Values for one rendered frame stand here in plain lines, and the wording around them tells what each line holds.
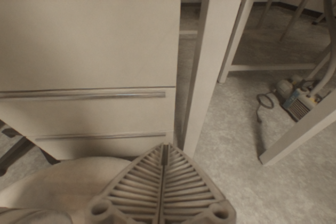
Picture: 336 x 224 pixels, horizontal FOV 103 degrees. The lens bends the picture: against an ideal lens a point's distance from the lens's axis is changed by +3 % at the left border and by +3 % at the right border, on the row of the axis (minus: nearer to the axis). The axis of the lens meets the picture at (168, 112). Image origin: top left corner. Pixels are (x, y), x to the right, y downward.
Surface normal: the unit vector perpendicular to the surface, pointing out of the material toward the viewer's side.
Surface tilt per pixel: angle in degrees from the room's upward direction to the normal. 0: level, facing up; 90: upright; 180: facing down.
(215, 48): 90
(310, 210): 0
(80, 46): 90
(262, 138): 0
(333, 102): 90
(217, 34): 90
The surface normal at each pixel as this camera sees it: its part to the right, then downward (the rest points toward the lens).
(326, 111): -1.00, 0.04
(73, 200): 0.00, -0.68
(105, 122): 0.05, 0.73
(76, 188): -0.02, 0.44
